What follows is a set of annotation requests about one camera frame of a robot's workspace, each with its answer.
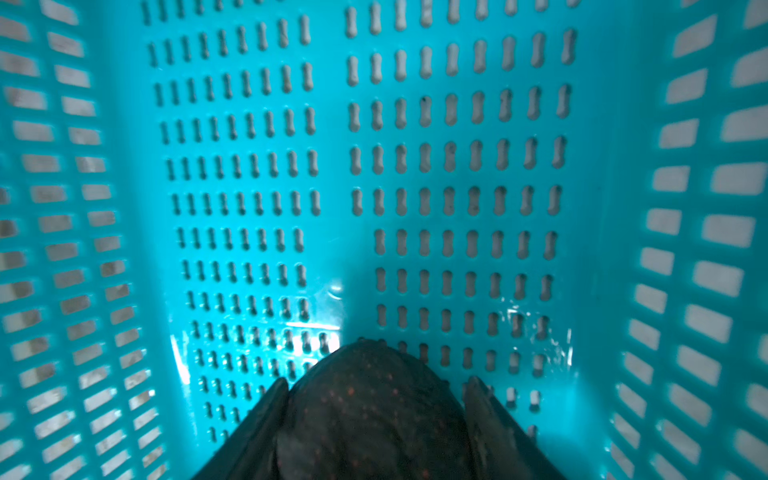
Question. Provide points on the teal plastic basket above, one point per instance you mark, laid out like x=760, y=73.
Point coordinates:
x=567, y=199

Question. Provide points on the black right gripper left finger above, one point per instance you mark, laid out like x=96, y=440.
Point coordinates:
x=250, y=453

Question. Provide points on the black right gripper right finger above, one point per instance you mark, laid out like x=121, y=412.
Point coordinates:
x=501, y=449

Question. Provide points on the dark avocado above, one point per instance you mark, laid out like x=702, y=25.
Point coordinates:
x=369, y=411

